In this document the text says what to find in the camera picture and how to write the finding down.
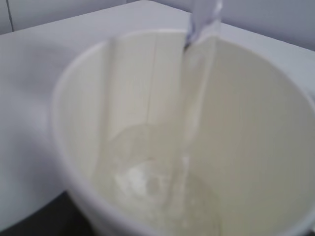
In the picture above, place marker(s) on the white paper cup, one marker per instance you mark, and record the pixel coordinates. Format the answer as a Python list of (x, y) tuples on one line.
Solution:
[(156, 140)]

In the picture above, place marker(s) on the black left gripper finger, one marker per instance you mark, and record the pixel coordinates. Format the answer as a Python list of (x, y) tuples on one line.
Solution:
[(59, 218)]

